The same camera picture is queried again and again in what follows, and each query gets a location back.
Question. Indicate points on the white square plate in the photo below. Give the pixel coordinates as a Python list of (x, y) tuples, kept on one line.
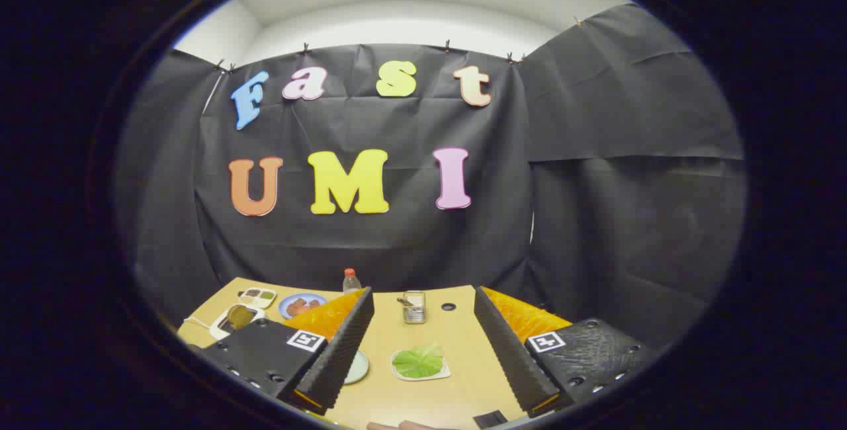
[(445, 372)]

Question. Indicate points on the white divided seasoning tray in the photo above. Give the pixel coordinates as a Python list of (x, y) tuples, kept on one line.
[(258, 298)]

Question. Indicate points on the black backdrop cloth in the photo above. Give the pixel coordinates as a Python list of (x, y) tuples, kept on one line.
[(595, 218)]

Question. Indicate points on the blue round plate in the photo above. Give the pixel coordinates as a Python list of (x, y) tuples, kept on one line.
[(284, 311)]

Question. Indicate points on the pale green round plate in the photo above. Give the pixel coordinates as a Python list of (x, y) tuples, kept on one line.
[(358, 369)]

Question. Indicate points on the brown meat patty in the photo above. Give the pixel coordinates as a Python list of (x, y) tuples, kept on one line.
[(296, 307), (313, 303)]

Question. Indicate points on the brown bread slice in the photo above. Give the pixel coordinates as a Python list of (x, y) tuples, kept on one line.
[(239, 317)]

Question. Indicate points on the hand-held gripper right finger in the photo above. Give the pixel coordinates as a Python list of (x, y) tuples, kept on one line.
[(506, 350)]

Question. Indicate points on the green lettuce leaf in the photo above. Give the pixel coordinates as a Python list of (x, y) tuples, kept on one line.
[(417, 362)]

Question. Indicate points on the clear plastic bottle red cap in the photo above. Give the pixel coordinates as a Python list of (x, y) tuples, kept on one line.
[(351, 282)]

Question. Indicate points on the white toaster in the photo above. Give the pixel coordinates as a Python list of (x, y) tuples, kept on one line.
[(222, 329)]

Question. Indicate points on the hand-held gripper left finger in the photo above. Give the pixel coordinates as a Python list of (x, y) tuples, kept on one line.
[(344, 350)]

